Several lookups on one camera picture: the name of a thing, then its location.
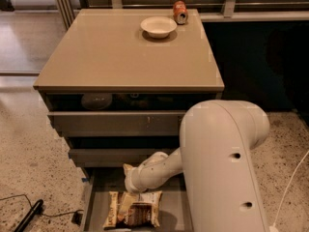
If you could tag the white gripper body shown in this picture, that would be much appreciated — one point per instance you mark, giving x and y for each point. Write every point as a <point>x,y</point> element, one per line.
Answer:
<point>132,179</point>

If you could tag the brown chip bag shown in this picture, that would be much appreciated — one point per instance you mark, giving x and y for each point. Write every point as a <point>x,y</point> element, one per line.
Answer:
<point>144,212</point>

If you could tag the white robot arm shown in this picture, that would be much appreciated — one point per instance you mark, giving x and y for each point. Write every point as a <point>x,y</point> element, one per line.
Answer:
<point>216,138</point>

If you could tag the top grey drawer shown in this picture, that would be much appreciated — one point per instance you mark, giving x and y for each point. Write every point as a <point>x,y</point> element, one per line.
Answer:
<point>116,123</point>

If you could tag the grey drawer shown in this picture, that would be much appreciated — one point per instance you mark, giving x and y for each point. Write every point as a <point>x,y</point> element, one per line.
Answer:
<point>111,157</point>
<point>174,215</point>
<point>116,123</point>

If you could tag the middle grey drawer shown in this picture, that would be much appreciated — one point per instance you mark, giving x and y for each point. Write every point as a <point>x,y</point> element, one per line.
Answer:
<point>111,157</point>

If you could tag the bottom grey drawer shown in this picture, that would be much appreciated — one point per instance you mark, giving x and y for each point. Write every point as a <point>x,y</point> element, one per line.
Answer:
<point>174,215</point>

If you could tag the grey bowl in drawer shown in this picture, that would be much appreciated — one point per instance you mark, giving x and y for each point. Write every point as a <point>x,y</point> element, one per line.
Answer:
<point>96,101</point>

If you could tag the tan drawer cabinet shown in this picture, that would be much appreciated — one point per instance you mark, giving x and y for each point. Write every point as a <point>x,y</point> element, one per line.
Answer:
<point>107,51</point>

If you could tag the black power adapter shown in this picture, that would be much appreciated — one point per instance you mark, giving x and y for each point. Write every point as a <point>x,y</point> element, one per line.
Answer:
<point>77,217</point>

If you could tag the black bar on floor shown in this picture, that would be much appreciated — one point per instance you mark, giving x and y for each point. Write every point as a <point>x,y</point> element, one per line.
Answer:
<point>34,210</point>

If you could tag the white bowl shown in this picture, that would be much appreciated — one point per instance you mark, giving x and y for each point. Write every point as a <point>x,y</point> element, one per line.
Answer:
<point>158,27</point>

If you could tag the orange soda can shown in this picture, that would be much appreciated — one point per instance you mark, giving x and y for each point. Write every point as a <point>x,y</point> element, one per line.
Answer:
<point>180,12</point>

